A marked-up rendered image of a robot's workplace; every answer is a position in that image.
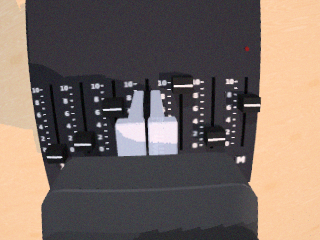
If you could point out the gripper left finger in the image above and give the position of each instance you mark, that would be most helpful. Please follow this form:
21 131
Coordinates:
132 132

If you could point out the black lighting desk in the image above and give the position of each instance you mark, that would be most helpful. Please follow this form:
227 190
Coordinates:
84 52

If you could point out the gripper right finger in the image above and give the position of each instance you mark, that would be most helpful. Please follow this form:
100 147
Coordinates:
162 131

